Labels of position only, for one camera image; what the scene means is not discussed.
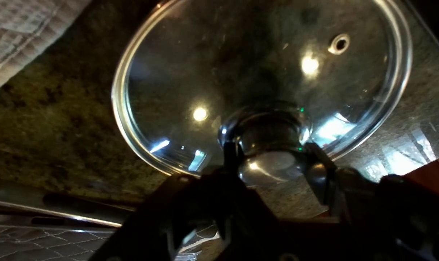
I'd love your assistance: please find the glass pan lid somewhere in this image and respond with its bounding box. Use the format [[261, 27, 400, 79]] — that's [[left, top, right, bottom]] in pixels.
[[110, 0, 415, 187]]

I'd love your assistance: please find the black gas stove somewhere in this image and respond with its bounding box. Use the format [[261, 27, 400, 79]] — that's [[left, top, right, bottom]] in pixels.
[[0, 185, 138, 261]]

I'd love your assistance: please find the white quilted cloth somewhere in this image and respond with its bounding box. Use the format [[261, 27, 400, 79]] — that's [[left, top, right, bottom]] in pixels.
[[0, 0, 93, 101]]

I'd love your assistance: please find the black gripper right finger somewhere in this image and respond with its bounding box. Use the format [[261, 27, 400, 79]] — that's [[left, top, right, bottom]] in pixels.
[[303, 142, 439, 261]]

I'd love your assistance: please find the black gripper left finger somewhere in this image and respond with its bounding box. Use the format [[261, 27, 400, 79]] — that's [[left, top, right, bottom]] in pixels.
[[90, 137, 260, 261]]

